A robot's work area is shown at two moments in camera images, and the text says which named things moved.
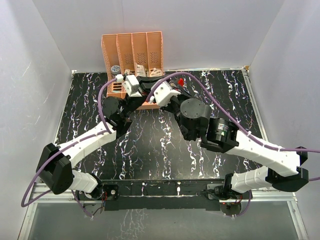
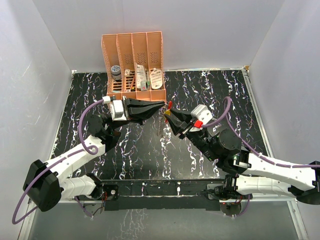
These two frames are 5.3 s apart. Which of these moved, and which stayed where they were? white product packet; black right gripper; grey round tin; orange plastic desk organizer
Moved: black right gripper
Stayed: orange plastic desk organizer; white product packet; grey round tin
